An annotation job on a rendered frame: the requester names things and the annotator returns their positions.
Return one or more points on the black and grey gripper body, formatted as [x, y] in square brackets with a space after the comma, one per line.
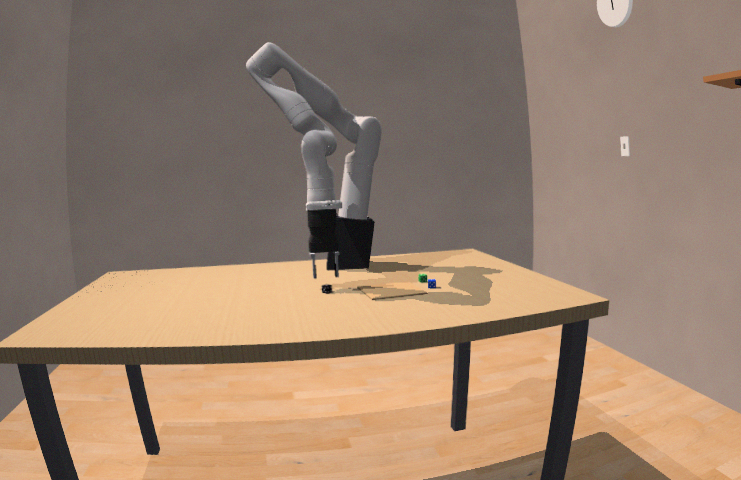
[322, 220]

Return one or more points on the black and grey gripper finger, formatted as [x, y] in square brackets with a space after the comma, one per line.
[336, 263]
[313, 265]

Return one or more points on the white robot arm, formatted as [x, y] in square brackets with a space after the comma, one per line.
[316, 144]

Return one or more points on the tan square mat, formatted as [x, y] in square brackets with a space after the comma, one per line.
[391, 290]

